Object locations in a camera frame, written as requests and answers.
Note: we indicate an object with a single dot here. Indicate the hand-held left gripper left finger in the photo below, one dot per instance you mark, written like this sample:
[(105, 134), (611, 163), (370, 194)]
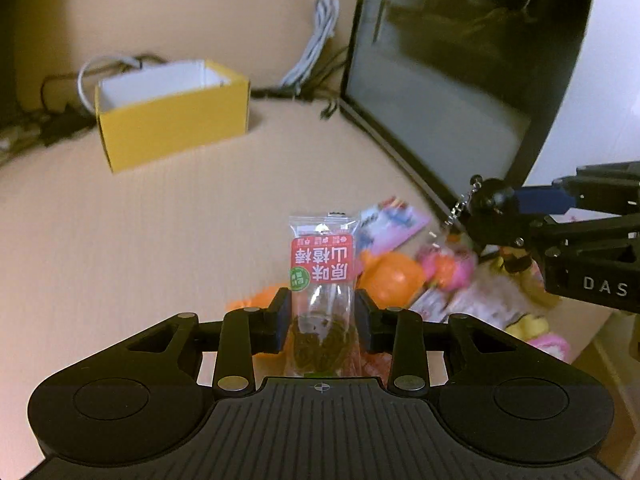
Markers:
[(280, 322)]

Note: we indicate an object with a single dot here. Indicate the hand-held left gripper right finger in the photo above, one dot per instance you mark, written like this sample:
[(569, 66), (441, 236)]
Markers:
[(364, 322)]

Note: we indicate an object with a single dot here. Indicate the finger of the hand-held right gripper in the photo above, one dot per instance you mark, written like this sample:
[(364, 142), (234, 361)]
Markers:
[(545, 199), (495, 230)]

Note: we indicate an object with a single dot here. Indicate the clear snack packet red label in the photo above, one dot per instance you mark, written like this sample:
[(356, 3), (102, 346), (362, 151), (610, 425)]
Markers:
[(322, 265)]

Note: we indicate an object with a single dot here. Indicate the yellow toy with pink end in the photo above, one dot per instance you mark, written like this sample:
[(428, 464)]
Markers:
[(525, 327)]

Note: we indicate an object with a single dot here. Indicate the cartoon printed packet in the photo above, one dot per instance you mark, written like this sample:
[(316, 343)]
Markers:
[(395, 225)]

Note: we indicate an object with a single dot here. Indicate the orange plastic wrapper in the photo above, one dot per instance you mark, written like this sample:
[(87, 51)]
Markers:
[(250, 302)]

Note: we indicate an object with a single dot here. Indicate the yellow plush toy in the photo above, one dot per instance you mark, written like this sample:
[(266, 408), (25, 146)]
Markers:
[(525, 280)]

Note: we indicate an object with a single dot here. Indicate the white printed packet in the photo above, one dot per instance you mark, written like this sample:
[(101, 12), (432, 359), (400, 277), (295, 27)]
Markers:
[(465, 300)]

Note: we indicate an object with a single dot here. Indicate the black monitor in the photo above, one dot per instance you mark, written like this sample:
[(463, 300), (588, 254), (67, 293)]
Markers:
[(450, 60)]

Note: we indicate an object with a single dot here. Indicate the yellow cardboard box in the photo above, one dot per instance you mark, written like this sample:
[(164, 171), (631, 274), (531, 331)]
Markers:
[(170, 125)]

